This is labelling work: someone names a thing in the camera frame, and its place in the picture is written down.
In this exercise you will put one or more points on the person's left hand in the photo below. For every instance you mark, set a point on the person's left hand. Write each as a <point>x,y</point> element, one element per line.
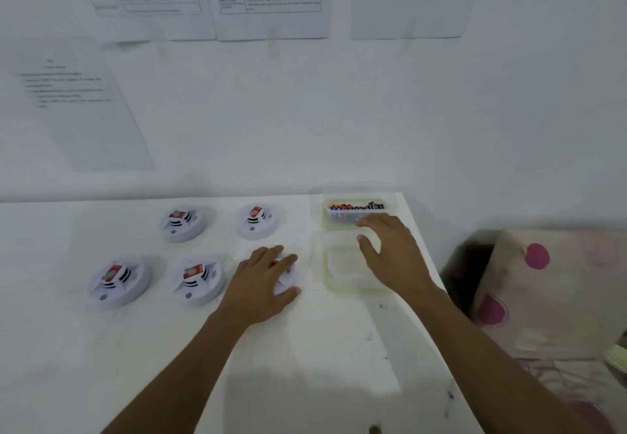
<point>254,291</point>

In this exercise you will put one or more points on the pale yellow object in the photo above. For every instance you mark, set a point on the pale yellow object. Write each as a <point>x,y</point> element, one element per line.
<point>618,358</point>

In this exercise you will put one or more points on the person's left thumb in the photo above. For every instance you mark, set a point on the person's left thumb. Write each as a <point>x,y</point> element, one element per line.
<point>290,295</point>

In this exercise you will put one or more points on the person's right hand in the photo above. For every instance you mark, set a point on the person's right hand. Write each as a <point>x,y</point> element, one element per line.
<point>397,257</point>

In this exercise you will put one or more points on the red white rectangular battery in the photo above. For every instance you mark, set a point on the red white rectangular battery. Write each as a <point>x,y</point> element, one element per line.
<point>193,271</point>
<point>113,273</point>
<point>255,213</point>
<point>177,215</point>

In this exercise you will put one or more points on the white round smoke detector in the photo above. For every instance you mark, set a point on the white round smoke detector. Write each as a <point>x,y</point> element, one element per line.
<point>183,229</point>
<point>286,282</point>
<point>257,225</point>
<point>120,287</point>
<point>201,286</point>

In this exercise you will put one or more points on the person's left little finger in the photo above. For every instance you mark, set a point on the person's left little finger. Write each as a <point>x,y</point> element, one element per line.
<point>243,269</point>

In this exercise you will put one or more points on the clear plastic container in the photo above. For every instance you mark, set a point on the clear plastic container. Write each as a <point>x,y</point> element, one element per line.
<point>343,218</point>

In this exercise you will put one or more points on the person's right forearm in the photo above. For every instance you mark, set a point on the person's right forearm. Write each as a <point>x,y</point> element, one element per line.
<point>490,365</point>

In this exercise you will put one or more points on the pink dotted pillow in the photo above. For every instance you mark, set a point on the pink dotted pillow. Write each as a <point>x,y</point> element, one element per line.
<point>563,296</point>

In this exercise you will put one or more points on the pink patterned bedsheet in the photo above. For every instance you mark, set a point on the pink patterned bedsheet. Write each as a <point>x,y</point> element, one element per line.
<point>583,389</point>

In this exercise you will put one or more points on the person's left forearm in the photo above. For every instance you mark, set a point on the person's left forearm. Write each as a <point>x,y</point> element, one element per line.
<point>176,375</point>

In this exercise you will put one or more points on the empty clear plastic tray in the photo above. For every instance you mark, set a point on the empty clear plastic tray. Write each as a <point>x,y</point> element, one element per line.
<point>345,269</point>

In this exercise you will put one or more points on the person's left middle finger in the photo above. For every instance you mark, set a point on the person's left middle finger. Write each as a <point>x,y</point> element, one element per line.
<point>277,255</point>

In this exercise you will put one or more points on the pile of small batteries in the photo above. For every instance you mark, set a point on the pile of small batteries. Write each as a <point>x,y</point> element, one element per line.
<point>355,206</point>

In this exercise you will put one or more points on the printed paper sheet with text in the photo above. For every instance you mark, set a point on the printed paper sheet with text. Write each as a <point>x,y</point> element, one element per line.
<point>83,105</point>

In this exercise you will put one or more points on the person's right thumb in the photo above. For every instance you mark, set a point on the person's right thumb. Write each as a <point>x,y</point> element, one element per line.
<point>367,245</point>

